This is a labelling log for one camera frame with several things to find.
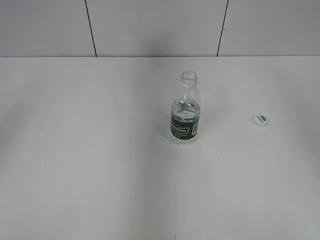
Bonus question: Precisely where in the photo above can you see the clear Cestbon water bottle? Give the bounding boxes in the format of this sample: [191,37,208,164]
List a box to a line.
[170,70,201,146]

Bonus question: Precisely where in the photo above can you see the white green bottle cap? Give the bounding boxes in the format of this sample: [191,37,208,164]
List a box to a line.
[249,114,270,127]

